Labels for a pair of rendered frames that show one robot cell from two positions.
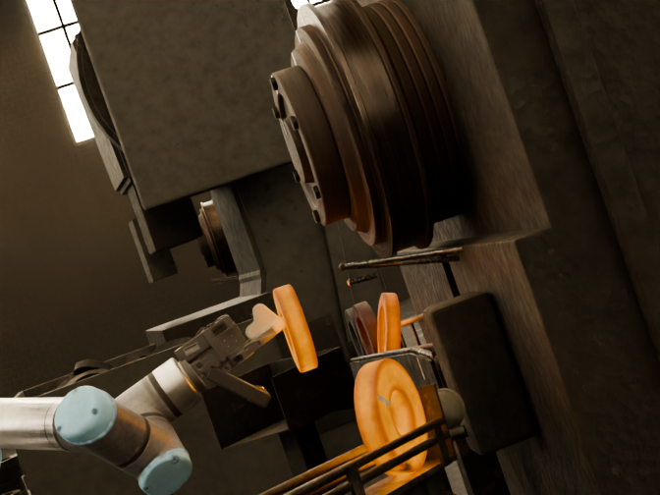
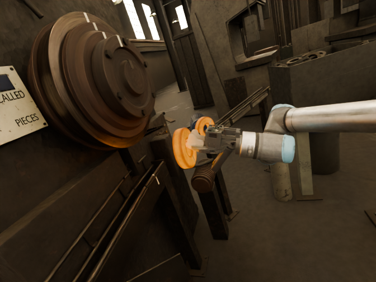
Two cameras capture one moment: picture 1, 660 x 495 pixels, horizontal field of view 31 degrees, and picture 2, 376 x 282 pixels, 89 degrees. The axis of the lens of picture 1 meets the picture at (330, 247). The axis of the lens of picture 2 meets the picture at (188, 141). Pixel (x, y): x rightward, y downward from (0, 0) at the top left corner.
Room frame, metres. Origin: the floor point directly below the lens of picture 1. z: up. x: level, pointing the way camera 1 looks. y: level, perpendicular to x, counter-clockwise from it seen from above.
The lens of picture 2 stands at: (2.65, 0.45, 1.10)
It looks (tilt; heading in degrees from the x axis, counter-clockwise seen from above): 21 degrees down; 209
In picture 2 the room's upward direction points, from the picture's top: 18 degrees counter-clockwise
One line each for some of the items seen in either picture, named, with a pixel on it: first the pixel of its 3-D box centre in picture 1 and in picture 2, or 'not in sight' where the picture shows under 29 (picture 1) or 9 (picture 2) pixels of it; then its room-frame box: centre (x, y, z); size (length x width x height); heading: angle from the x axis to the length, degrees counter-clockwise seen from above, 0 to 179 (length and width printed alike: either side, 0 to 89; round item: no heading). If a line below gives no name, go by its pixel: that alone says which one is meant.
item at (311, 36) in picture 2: not in sight; (320, 52); (-2.20, 1.23, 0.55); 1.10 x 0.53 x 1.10; 27
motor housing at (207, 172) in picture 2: not in sight; (212, 200); (1.74, -0.02, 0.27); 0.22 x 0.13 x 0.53; 7
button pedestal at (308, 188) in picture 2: not in sight; (302, 156); (1.32, 0.53, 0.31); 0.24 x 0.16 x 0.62; 7
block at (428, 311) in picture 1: (480, 370); (166, 156); (1.85, -0.16, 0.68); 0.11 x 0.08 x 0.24; 97
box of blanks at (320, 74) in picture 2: not in sight; (315, 81); (-0.50, 0.87, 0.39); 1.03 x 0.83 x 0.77; 112
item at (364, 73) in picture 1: (359, 129); (108, 87); (2.08, -0.12, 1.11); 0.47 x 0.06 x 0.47; 7
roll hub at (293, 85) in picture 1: (307, 146); (129, 79); (2.07, -0.02, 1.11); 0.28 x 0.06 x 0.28; 7
